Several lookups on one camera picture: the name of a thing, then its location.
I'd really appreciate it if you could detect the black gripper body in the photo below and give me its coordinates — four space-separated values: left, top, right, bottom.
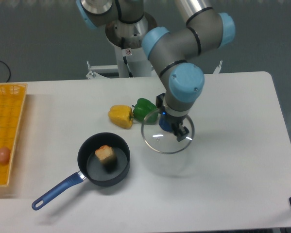
162 106 189 126

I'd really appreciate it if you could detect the glass pot lid blue knob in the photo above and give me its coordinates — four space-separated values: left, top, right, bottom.
141 109 195 154

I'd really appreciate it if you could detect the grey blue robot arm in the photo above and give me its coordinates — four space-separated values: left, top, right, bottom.
76 0 236 141

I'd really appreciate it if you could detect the green bell pepper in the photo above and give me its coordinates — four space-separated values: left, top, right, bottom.
132 98 157 122

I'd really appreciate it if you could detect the yellow bell pepper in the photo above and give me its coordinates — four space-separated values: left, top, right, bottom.
108 105 133 129

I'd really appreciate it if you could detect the toasted bread piece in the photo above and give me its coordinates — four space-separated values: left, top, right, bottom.
95 145 117 166

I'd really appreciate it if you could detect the yellow plastic basket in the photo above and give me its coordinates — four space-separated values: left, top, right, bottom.
0 83 28 187

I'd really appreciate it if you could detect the brown egg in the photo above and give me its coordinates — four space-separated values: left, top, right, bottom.
0 147 11 165

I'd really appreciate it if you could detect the dark pot blue handle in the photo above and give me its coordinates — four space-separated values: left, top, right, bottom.
32 132 130 210

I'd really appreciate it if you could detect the black cable loop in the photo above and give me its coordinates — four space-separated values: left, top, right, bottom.
0 59 11 83

